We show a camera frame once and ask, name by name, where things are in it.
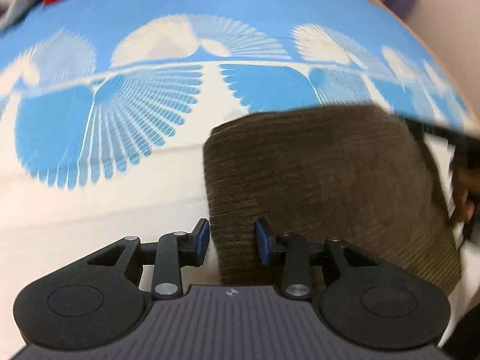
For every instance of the person's right hand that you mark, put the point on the person's right hand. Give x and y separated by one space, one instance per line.
464 182

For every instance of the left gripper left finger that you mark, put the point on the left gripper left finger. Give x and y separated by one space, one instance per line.
131 270

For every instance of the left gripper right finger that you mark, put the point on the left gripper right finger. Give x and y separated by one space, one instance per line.
306 264

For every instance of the brown corduroy pants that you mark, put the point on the brown corduroy pants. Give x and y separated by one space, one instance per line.
351 172

